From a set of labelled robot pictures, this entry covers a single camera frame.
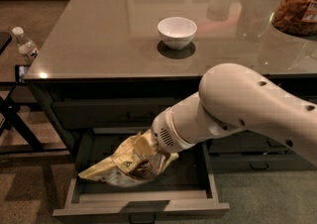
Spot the brown sea salt chip bag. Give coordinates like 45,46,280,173
77,132,180,188

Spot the dark grey cabinet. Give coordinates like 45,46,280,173
27,0,317,224

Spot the grey top left drawer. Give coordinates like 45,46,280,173
52,97,179,129

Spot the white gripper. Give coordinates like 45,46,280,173
133,107,196,158

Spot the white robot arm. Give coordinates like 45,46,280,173
141,63,317,166

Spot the white ceramic bowl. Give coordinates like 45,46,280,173
158,17,197,50

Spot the clear jar of snacks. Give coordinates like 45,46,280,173
272,0,317,37

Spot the black side table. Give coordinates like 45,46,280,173
0,31,68,155

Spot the open grey middle drawer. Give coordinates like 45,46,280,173
52,130,231,224

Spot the grey middle right drawer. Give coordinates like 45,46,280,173
207,131,287,154

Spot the clear plastic water bottle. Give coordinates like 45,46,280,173
12,27,39,64

